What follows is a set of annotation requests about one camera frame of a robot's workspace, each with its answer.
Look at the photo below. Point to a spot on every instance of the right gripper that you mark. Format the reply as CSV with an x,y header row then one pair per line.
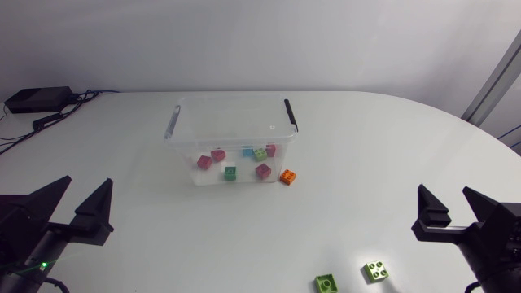
x,y
496,268

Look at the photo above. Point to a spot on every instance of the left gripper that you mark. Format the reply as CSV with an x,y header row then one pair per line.
x,y
38,260

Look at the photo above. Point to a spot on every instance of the clear plastic container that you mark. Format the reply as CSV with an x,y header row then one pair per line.
x,y
232,122

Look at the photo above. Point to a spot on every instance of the small black adapter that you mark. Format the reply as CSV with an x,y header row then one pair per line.
x,y
47,121

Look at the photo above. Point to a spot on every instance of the light green toy brick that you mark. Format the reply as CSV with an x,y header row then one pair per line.
x,y
326,284
376,271
260,154

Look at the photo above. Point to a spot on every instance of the black power brick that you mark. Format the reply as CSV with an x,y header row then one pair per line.
x,y
38,99

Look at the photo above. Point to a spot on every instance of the red toy brick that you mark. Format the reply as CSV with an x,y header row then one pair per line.
x,y
204,162
263,171
218,155
271,150

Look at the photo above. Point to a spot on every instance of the dark green toy brick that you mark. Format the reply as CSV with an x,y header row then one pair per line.
x,y
230,174

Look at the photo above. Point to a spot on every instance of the orange toy brick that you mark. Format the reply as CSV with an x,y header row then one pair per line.
x,y
287,177

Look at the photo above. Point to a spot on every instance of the blue toy brick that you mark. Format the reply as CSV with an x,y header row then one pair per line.
x,y
247,151

